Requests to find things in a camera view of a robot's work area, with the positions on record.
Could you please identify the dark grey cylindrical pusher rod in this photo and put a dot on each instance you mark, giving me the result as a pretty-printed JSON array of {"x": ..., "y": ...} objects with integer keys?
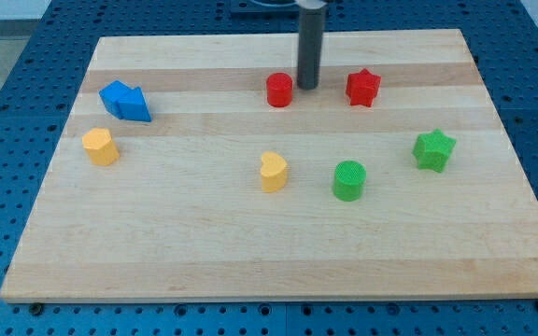
[{"x": 312, "y": 14}]

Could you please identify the red cylinder block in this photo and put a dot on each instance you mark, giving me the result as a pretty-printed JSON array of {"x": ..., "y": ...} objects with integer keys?
[{"x": 279, "y": 88}]

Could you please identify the blue triangle block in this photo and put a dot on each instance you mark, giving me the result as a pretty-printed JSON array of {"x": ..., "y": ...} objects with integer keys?
[{"x": 133, "y": 106}]

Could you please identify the red star block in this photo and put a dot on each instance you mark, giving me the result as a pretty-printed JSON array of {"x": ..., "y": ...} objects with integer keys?
[{"x": 362, "y": 87}]

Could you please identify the yellow heart block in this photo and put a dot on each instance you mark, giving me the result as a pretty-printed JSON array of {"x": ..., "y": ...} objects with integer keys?
[{"x": 273, "y": 171}]

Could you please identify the green cylinder block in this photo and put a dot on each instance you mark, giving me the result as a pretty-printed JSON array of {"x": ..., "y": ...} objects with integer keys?
[{"x": 348, "y": 181}]

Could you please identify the green star block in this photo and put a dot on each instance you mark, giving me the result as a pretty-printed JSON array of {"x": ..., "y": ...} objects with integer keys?
[{"x": 433, "y": 150}]

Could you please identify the light wooden board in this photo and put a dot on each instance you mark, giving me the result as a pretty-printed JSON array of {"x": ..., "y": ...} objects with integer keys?
[{"x": 181, "y": 215}]

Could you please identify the blue cube block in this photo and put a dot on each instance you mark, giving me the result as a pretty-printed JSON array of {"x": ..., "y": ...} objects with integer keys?
[{"x": 110, "y": 96}]

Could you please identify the yellow hexagon block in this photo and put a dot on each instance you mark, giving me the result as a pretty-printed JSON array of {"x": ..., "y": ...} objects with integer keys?
[{"x": 100, "y": 146}]

